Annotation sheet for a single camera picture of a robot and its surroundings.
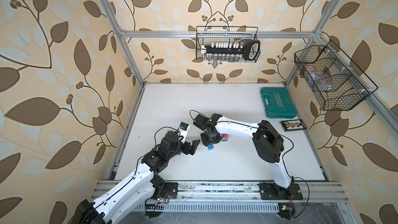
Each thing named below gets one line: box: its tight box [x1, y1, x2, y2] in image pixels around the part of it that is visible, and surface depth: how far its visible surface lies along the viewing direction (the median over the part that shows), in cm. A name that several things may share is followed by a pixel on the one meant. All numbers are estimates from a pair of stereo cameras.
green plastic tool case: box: [260, 87, 298, 119], surface depth 104 cm
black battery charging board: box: [280, 119, 308, 132], surface depth 98 cm
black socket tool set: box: [200, 39, 261, 62], surface depth 86 cm
